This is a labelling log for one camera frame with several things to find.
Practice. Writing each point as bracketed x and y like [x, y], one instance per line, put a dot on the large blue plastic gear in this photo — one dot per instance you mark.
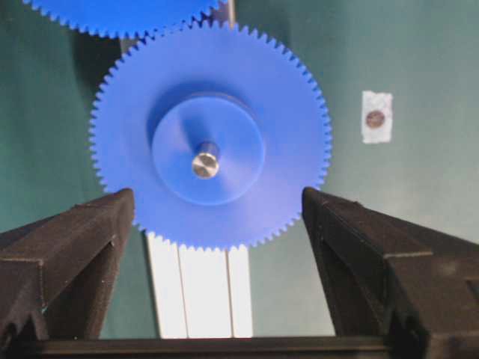
[123, 19]

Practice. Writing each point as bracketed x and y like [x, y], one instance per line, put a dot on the lower steel shaft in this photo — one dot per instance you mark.
[205, 164]

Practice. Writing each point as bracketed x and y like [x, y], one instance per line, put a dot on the aluminium extrusion rail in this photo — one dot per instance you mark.
[200, 293]

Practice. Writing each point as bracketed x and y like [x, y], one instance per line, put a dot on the small blue plastic gear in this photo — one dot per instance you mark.
[243, 91]

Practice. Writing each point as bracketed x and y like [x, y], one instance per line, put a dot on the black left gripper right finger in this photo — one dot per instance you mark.
[384, 276]

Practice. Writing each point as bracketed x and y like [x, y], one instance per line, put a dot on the white tape with coin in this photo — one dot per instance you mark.
[376, 117]

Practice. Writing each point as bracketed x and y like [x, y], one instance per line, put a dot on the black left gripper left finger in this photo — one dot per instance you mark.
[58, 273]

